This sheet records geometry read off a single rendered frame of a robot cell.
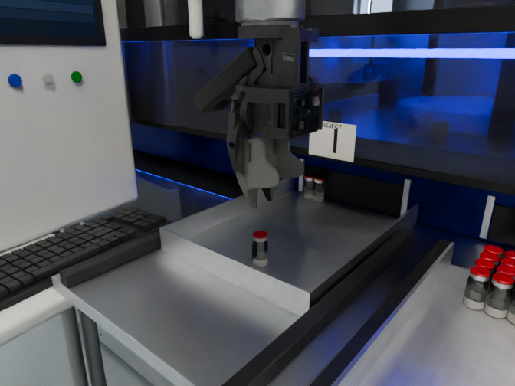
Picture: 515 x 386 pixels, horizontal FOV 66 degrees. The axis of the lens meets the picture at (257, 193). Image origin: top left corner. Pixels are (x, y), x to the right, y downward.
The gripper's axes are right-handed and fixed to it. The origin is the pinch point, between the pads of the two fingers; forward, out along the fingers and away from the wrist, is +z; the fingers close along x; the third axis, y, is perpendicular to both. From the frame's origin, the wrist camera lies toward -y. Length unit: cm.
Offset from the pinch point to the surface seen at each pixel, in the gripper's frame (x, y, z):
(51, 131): -3.8, -49.4, -2.7
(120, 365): 21, -89, 99
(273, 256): 2.6, 0.6, 10.3
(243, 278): -6.1, 2.7, 8.9
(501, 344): 3.0, 29.3, 10.3
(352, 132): 20.0, 2.9, -5.1
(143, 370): 19, -68, 86
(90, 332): 1, -61, 55
